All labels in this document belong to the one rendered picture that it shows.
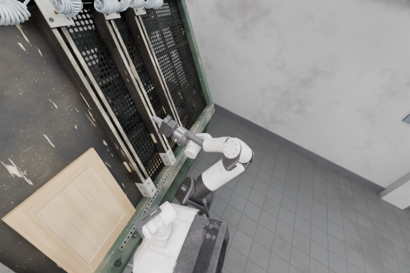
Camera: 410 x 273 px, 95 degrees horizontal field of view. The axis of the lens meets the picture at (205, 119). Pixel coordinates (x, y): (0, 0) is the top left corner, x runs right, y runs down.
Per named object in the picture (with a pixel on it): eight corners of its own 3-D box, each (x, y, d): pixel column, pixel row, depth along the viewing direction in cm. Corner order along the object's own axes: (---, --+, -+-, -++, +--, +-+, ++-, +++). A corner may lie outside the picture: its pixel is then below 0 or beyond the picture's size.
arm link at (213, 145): (205, 134, 88) (243, 133, 75) (218, 141, 95) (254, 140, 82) (202, 157, 84) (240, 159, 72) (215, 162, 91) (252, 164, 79)
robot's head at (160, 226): (180, 224, 67) (174, 209, 62) (154, 246, 61) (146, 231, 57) (170, 212, 71) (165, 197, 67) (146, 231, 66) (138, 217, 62)
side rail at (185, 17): (202, 105, 224) (210, 105, 220) (170, 0, 174) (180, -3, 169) (204, 102, 231) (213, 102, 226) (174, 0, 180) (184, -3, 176)
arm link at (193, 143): (184, 133, 102) (201, 145, 102) (174, 148, 96) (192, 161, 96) (190, 124, 93) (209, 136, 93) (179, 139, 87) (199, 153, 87)
